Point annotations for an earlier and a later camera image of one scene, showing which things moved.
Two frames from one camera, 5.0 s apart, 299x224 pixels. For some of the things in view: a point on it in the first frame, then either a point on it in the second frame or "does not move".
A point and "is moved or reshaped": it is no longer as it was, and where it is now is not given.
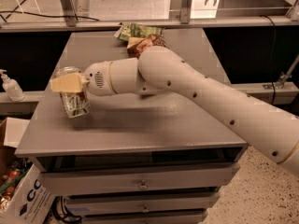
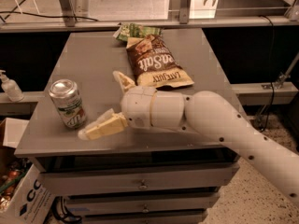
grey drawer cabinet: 138,158 does not move
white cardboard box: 24,197 does not move
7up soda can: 75,104 is moved or reshaped
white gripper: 97,78 -> 135,105
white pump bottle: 11,87 does not move
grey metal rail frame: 289,13 does not move
